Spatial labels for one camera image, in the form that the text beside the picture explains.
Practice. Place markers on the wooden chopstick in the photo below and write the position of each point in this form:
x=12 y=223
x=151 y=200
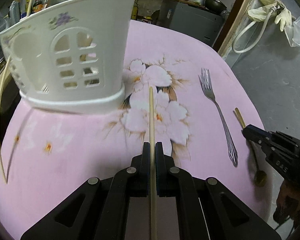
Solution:
x=153 y=187

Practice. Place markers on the white plastic utensil holder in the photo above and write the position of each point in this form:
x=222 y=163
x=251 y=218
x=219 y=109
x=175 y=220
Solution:
x=69 y=57

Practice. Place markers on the black wok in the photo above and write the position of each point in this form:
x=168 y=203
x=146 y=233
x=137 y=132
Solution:
x=215 y=5

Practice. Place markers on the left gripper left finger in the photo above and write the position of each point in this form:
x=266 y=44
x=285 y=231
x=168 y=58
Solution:
x=98 y=209

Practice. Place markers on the silver fork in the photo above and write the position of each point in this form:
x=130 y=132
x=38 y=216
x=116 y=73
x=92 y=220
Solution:
x=206 y=85

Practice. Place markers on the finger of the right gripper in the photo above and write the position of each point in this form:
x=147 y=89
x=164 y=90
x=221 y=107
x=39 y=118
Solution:
x=260 y=141
x=255 y=132

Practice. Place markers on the gold long-handled spoon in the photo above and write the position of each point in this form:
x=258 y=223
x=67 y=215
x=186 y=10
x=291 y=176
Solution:
x=260 y=177

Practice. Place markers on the clear plastic bag on hook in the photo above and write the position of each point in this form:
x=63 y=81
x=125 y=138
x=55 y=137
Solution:
x=292 y=33

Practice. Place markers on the soy sauce bottle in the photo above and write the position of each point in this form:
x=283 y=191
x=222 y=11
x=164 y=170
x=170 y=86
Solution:
x=37 y=6

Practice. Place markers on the pink floral table cloth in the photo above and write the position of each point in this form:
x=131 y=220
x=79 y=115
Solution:
x=49 y=155

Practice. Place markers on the grey cabinet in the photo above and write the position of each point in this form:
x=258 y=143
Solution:
x=190 y=20

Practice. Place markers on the white rubber glove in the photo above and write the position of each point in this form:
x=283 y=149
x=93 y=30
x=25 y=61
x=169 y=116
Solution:
x=277 y=9

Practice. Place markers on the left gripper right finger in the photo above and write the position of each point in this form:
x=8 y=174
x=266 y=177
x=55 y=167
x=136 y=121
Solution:
x=206 y=209

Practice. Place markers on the person's right hand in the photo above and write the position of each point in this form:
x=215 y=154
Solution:
x=288 y=203

